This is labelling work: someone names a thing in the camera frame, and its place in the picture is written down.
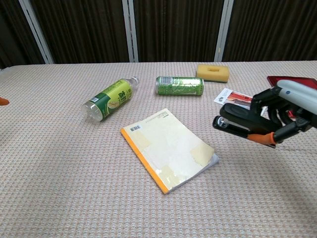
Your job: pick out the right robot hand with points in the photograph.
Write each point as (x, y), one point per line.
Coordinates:
(292, 96)

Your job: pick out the black stapler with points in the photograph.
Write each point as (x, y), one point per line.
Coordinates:
(237, 121)

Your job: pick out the red certificate folder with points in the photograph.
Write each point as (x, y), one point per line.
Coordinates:
(292, 80)

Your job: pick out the red and white postcard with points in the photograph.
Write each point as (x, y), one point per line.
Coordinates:
(231, 96)

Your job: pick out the yellow sponge with green base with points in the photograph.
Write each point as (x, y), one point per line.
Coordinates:
(213, 72)

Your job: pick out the green drink can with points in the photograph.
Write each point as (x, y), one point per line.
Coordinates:
(179, 86)

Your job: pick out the yellow notebook with orange spine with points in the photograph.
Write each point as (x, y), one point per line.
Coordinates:
(168, 148)

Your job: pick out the green label plastic bottle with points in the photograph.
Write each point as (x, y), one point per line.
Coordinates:
(111, 99)

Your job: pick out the grey partition post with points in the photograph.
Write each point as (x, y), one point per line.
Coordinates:
(223, 31)
(37, 31)
(130, 31)

